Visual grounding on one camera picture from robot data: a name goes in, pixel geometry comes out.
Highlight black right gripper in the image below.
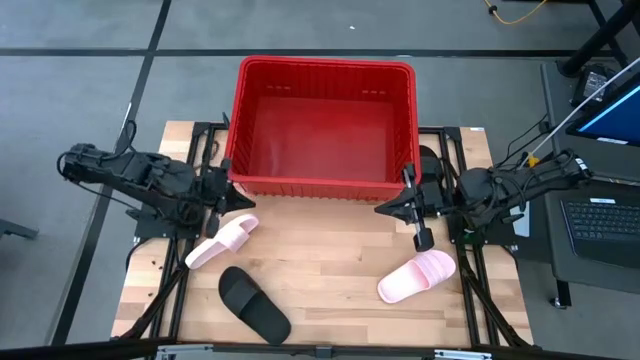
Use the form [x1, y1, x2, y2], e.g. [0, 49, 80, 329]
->
[374, 162, 448, 253]

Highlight black table edge rail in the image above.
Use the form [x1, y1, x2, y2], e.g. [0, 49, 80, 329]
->
[0, 337, 640, 360]

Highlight pink slide sandal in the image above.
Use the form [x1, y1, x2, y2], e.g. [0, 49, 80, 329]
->
[376, 249, 457, 305]
[184, 213, 260, 271]

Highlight black keyboard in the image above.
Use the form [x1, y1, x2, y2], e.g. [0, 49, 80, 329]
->
[559, 196, 640, 270]

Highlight white thin cable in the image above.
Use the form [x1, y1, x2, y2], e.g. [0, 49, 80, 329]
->
[519, 57, 640, 169]

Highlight black slide sandal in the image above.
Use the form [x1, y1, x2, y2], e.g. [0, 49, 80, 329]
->
[418, 144, 446, 187]
[217, 265, 293, 346]

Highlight yellow cable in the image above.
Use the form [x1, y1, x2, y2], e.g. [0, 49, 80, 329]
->
[482, 0, 549, 26]

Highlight black stand pole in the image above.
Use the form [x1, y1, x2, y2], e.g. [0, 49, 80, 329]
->
[556, 0, 640, 79]

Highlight grey furniture leg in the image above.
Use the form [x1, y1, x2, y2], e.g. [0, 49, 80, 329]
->
[0, 218, 40, 241]

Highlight black laptop computer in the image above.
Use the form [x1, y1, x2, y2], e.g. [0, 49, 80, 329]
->
[538, 58, 640, 309]

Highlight red plastic bin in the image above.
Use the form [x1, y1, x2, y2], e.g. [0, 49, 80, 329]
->
[223, 54, 423, 203]

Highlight black power adapter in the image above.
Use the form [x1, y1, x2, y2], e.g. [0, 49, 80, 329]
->
[571, 63, 619, 109]

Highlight blue screen monitor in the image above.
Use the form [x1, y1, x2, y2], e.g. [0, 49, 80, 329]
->
[564, 71, 640, 148]

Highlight black cable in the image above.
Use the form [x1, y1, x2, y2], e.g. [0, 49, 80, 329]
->
[493, 113, 552, 171]

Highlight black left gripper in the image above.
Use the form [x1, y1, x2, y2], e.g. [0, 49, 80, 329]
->
[199, 157, 257, 239]

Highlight silver rail bracket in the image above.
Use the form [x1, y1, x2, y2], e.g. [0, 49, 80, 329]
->
[155, 343, 215, 360]
[433, 348, 494, 360]

